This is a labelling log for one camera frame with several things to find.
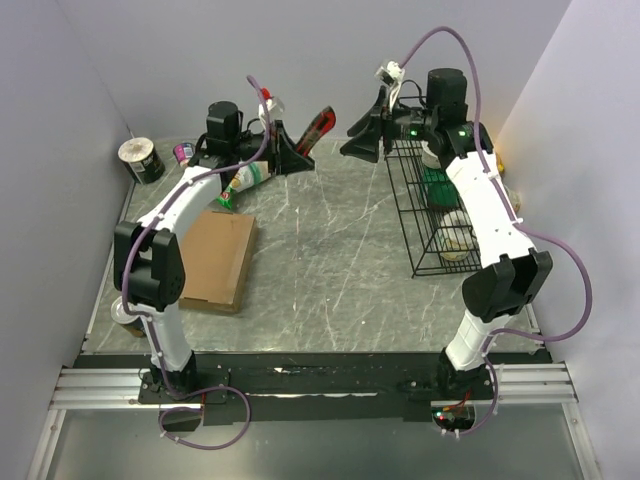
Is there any green white chips bag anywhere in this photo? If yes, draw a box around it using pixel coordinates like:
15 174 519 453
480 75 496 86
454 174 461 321
217 161 271 209

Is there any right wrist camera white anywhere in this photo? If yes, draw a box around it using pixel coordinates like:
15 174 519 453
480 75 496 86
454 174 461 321
375 60 405 97

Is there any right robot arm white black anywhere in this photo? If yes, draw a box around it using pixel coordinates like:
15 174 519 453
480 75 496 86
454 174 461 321
340 62 553 399

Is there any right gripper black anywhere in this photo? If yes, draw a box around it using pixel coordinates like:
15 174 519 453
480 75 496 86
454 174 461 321
337 86 436 165

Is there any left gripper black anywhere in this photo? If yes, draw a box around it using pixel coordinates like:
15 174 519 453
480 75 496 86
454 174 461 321
231 120 316 176

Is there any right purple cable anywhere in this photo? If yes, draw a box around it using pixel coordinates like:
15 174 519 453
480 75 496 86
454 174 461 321
399 27 594 437

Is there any metal tin can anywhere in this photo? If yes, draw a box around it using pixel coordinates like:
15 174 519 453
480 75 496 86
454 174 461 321
111 297 146 338

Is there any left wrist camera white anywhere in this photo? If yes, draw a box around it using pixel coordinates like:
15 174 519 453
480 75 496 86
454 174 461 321
258 88 285 127

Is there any aluminium rail frame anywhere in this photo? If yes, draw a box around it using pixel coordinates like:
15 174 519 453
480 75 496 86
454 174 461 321
47 354 602 479

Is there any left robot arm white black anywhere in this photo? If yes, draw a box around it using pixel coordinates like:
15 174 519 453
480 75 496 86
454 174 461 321
111 99 335 402

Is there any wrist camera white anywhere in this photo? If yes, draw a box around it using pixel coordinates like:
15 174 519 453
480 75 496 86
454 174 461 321
375 60 405 97
258 88 285 127

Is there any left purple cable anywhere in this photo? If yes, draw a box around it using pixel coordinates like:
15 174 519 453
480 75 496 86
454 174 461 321
122 74 274 450

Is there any black can white lid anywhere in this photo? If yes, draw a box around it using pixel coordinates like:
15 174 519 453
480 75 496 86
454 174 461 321
117 137 165 185

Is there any brown cardboard express box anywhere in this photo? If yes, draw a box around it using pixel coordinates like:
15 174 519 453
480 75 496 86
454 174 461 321
179 211 259 314

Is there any yellow chips bag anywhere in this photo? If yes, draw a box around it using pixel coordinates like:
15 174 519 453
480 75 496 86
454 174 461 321
495 152 505 176

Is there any white cup in rack front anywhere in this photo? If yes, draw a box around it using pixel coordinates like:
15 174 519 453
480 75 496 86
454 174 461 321
436 210 475 262

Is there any black wire basket rack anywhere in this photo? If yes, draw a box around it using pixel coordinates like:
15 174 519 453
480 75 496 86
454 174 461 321
384 95 484 279

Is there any white yogurt cup in rack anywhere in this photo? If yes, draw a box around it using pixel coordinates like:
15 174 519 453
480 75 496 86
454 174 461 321
421 141 442 170

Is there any purple small yogurt cup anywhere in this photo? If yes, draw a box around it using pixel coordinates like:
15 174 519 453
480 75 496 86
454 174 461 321
172 142 195 168

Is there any green lidded container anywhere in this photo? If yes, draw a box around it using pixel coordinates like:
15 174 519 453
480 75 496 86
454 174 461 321
423 167 459 210

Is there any purple cable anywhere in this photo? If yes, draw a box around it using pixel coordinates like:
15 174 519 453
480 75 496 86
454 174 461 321
399 27 594 437
122 74 274 450

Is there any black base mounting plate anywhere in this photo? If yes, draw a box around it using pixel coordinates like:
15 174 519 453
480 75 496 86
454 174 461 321
138 352 493 426

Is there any yellow white yogurt cup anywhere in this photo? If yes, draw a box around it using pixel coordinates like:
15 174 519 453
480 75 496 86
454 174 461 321
504 186 521 214

